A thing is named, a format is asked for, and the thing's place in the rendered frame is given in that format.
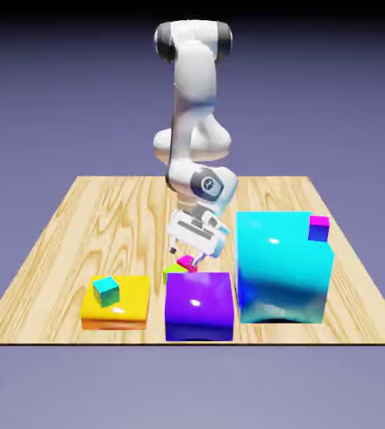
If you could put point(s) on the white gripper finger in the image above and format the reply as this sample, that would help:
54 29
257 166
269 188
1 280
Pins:
200 258
173 246

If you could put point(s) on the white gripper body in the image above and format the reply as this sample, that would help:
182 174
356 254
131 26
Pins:
192 233

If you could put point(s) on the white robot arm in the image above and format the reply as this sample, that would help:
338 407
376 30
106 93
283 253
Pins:
194 83

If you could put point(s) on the small pink cube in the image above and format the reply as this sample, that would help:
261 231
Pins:
187 262

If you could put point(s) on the small green cube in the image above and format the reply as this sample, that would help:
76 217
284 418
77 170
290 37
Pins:
173 270

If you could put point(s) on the small cyan cube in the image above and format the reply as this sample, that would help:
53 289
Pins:
105 291

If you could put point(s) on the small magenta cube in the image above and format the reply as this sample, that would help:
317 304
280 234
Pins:
318 228

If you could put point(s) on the large purple box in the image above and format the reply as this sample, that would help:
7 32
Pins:
199 306

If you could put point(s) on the large yellow box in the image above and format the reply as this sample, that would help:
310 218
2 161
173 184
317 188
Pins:
119 303

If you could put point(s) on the large cyan box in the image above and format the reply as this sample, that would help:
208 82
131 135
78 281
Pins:
279 268

